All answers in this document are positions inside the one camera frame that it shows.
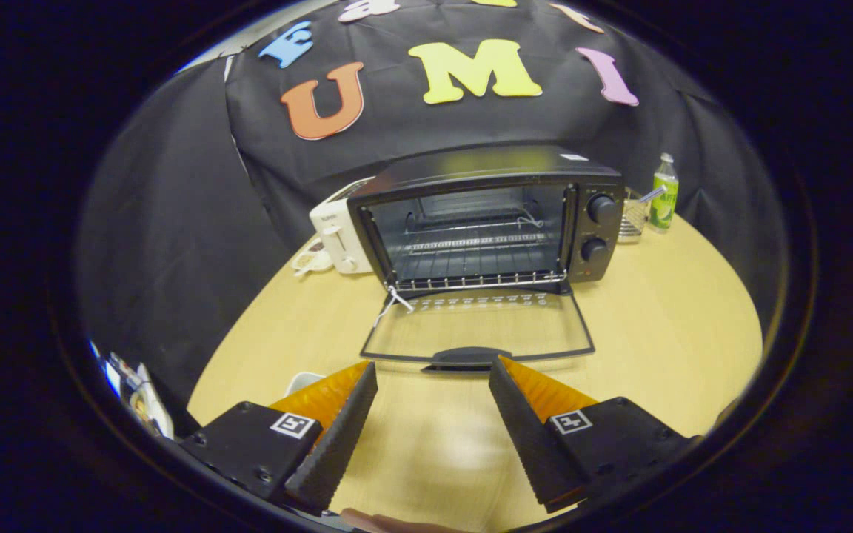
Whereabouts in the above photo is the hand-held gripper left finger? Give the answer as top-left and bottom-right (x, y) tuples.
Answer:
(178, 361), (379, 515)

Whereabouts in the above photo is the green label plastic bottle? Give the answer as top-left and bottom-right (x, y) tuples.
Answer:
(649, 153), (680, 234)

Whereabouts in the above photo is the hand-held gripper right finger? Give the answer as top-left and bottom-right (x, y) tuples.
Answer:
(488, 355), (698, 514)

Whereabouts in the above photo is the white plate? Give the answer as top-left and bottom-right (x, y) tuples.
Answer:
(286, 370), (327, 397)

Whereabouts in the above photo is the black toaster oven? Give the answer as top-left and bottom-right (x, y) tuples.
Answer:
(347, 144), (627, 372)

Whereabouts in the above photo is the small wire basket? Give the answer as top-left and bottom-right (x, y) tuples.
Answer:
(617, 189), (653, 244)

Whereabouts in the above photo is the white pop-up toaster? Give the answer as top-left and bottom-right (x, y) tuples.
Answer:
(309, 176), (377, 275)

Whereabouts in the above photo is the wire oven rack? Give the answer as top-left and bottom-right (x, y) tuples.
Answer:
(386, 215), (568, 292)

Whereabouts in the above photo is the pile of colourful items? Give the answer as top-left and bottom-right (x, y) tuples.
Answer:
(90, 341), (175, 441)

